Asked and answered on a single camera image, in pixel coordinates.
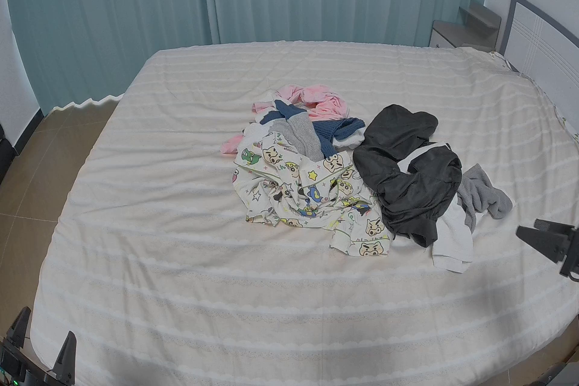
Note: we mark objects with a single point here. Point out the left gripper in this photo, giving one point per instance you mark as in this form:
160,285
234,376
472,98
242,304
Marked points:
18,364

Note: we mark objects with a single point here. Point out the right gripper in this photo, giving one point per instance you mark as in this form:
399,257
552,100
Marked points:
571,250

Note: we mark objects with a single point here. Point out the white printed pyjama top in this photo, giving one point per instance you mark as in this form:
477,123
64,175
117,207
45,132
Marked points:
298,189

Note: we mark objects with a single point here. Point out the pile of clothes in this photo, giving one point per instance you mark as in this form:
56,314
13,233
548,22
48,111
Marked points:
303,122

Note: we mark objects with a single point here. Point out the grey garment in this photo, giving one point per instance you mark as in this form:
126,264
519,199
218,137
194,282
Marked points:
486,194

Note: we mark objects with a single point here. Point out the black garment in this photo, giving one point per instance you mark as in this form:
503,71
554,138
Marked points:
407,189

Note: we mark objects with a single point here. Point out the bed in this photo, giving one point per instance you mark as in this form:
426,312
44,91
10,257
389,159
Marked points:
181,194

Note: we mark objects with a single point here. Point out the grey bedside table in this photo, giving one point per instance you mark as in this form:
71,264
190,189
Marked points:
466,31

